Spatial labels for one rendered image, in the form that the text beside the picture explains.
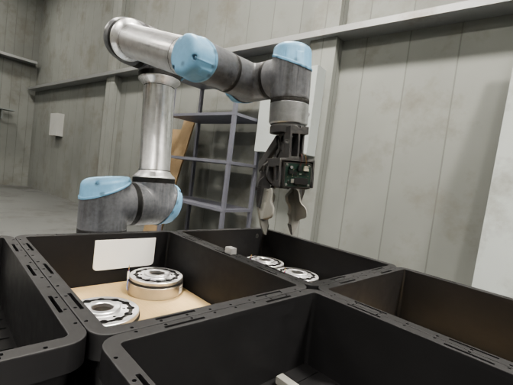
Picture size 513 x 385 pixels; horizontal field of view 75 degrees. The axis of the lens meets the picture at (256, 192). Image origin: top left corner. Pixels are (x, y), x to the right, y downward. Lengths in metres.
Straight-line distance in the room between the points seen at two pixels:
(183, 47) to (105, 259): 0.42
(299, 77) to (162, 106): 0.46
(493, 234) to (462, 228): 0.56
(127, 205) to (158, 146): 0.19
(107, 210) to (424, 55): 3.04
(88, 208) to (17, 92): 10.06
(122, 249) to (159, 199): 0.25
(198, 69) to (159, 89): 0.39
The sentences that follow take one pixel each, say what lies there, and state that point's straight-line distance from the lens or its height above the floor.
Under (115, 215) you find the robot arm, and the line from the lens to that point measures 0.89.
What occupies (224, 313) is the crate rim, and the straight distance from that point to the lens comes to 0.38.
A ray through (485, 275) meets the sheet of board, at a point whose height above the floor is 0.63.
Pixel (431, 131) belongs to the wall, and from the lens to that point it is 3.26.
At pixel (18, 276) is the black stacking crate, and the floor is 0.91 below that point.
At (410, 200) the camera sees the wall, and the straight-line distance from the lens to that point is 3.23.
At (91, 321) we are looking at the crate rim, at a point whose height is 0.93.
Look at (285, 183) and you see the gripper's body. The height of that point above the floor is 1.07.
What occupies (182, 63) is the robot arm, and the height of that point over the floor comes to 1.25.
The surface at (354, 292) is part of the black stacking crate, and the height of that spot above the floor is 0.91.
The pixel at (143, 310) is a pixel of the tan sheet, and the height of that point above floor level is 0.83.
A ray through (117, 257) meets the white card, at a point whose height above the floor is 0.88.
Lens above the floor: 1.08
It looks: 3 degrees down
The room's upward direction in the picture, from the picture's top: 7 degrees clockwise
